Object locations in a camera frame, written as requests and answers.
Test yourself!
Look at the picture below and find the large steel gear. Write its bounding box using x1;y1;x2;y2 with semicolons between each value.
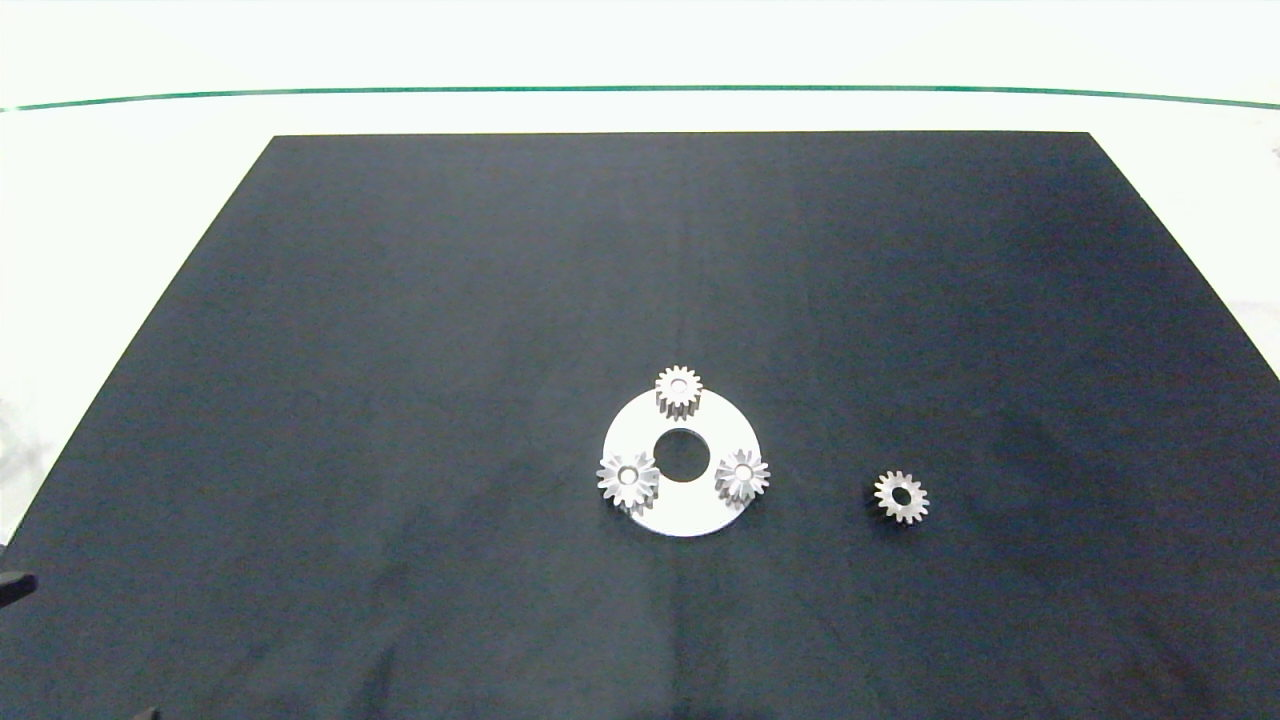
596;451;661;515

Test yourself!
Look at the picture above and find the round white pin plate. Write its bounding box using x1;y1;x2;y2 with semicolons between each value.
602;388;762;538

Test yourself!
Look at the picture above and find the dark rectangular mat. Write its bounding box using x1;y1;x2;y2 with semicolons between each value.
0;131;1280;720

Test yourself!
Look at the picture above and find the small steel gear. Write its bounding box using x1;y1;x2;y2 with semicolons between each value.
714;449;772;509
873;471;930;525
655;366;704;421

